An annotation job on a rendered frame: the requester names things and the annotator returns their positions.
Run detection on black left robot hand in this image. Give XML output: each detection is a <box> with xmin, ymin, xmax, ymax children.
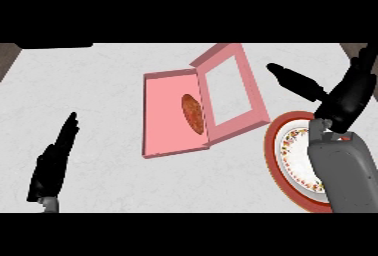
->
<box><xmin>25</xmin><ymin>111</ymin><xmax>81</xmax><ymax>203</ymax></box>

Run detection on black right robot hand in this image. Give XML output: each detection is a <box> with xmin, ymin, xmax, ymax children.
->
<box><xmin>266</xmin><ymin>43</ymin><xmax>378</xmax><ymax>134</ymax></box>

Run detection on red-rimmed floral plate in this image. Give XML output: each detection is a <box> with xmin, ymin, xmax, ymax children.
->
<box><xmin>263</xmin><ymin>110</ymin><xmax>334</xmax><ymax>214</ymax></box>

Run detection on pink cardboard box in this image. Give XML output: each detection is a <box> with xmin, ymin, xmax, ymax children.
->
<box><xmin>142</xmin><ymin>43</ymin><xmax>272</xmax><ymax>160</ymax></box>

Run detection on brown sweet potato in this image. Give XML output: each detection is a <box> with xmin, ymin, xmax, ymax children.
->
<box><xmin>180</xmin><ymin>93</ymin><xmax>207</xmax><ymax>136</ymax></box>

